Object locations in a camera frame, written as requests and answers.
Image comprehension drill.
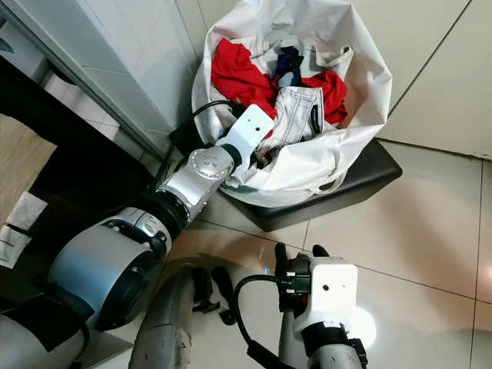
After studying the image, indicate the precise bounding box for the white fabric laundry bag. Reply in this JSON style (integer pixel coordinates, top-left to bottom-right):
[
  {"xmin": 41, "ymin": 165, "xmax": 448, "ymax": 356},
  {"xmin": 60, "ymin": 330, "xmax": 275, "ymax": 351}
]
[{"xmin": 190, "ymin": 0, "xmax": 394, "ymax": 209}]

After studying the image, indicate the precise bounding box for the grey metal door frame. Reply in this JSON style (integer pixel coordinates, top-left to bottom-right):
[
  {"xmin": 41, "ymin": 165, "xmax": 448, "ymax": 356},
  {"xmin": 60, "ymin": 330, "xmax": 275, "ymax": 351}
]
[{"xmin": 0, "ymin": 0, "xmax": 171, "ymax": 161}]

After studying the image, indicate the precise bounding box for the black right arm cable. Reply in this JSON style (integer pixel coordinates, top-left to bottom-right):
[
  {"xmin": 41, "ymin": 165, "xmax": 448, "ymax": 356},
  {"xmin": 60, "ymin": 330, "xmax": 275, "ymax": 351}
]
[{"xmin": 232, "ymin": 274, "xmax": 298, "ymax": 369}]

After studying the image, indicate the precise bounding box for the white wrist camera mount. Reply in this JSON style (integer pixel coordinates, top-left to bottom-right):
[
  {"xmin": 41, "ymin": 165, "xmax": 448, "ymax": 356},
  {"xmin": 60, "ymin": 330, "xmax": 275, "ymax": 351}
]
[
  {"xmin": 219, "ymin": 104, "xmax": 278, "ymax": 171},
  {"xmin": 292, "ymin": 257, "xmax": 359, "ymax": 336}
]

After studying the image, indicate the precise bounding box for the black furniture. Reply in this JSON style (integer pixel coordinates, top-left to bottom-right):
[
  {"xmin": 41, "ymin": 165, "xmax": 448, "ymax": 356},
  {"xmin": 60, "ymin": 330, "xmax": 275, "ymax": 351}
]
[{"xmin": 0, "ymin": 55, "xmax": 164, "ymax": 308}]

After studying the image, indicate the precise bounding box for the off-white garment with black label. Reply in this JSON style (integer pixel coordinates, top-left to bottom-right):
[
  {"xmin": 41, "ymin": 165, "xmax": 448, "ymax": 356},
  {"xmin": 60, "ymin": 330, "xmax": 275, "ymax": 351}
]
[{"xmin": 268, "ymin": 85, "xmax": 325, "ymax": 148}]

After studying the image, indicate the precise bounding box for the silver robot leg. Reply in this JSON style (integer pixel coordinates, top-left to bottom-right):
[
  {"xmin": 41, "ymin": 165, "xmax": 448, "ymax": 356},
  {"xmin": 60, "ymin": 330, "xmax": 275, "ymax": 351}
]
[
  {"xmin": 128, "ymin": 264, "xmax": 202, "ymax": 369},
  {"xmin": 275, "ymin": 307, "xmax": 310, "ymax": 369}
]

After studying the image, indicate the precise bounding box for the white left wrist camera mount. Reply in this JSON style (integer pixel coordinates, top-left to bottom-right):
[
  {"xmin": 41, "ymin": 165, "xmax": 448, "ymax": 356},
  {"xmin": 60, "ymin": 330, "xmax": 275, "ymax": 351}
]
[{"xmin": 219, "ymin": 104, "xmax": 278, "ymax": 171}]

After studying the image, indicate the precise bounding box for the silver left robot leg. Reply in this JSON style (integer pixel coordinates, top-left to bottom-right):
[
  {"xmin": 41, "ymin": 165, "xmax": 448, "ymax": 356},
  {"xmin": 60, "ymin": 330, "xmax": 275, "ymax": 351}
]
[{"xmin": 128, "ymin": 264, "xmax": 202, "ymax": 369}]

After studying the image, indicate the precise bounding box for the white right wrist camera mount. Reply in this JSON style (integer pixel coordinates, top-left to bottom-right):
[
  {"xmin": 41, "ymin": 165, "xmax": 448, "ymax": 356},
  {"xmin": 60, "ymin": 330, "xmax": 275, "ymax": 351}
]
[{"xmin": 292, "ymin": 257, "xmax": 359, "ymax": 336}]

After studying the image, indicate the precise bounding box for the red garment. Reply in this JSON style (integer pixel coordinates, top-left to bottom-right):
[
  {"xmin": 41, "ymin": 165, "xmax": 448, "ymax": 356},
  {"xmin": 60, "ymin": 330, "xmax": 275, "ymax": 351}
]
[{"xmin": 210, "ymin": 38, "xmax": 349, "ymax": 126}]

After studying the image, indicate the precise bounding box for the silver right robot leg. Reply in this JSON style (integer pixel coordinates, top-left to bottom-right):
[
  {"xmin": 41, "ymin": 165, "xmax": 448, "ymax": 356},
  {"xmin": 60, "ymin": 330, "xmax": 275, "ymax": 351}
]
[{"xmin": 275, "ymin": 307, "xmax": 310, "ymax": 369}]

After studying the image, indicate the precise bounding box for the dark brown stool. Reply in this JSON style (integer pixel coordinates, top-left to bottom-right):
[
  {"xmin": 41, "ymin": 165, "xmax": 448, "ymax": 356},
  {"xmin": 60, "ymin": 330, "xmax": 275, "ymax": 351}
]
[{"xmin": 219, "ymin": 138, "xmax": 404, "ymax": 233}]

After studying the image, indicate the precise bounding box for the dark blue garment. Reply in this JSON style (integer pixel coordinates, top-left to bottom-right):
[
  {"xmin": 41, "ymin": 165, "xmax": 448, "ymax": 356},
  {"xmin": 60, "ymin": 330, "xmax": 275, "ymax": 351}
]
[{"xmin": 272, "ymin": 46, "xmax": 305, "ymax": 90}]

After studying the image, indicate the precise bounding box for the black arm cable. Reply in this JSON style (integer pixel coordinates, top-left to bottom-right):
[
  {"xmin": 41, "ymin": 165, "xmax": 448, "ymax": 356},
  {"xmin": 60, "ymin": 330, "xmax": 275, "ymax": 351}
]
[
  {"xmin": 160, "ymin": 100, "xmax": 236, "ymax": 185},
  {"xmin": 232, "ymin": 274, "xmax": 298, "ymax": 369}
]

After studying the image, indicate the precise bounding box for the white paper label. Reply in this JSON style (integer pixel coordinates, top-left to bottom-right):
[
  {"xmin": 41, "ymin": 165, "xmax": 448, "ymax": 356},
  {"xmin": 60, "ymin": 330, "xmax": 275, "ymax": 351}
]
[{"xmin": 0, "ymin": 191, "xmax": 48, "ymax": 271}]

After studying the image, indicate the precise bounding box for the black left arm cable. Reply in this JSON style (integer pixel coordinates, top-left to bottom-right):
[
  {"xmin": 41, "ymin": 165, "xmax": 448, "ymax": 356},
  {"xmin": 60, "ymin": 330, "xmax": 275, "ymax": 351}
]
[{"xmin": 160, "ymin": 100, "xmax": 236, "ymax": 185}]

